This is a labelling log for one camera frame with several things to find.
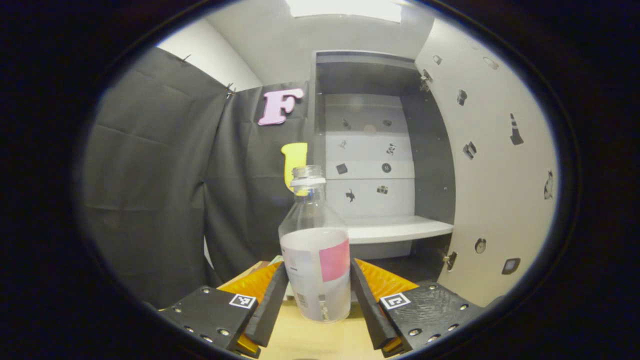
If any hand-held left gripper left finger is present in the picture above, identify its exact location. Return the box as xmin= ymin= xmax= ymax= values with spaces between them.
xmin=160 ymin=261 xmax=291 ymax=359

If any dark grey cabinet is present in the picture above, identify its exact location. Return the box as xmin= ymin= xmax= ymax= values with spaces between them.
xmin=307 ymin=49 xmax=457 ymax=296

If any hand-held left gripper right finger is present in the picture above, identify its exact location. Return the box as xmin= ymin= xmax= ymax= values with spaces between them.
xmin=350 ymin=257 xmax=486 ymax=358

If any clear plastic bottle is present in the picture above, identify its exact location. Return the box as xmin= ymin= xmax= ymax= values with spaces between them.
xmin=278 ymin=165 xmax=352 ymax=323

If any white cabinet door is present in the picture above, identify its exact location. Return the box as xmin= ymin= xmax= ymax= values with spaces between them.
xmin=414 ymin=17 xmax=560 ymax=308

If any white cabinet shelf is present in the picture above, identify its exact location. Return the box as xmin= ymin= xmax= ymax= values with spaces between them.
xmin=345 ymin=215 xmax=455 ymax=245

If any black backdrop cloth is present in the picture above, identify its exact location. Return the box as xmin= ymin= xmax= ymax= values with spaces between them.
xmin=82 ymin=46 xmax=321 ymax=308

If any long ceiling light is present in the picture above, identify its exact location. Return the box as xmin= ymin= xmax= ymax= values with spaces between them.
xmin=285 ymin=0 xmax=403 ymax=23

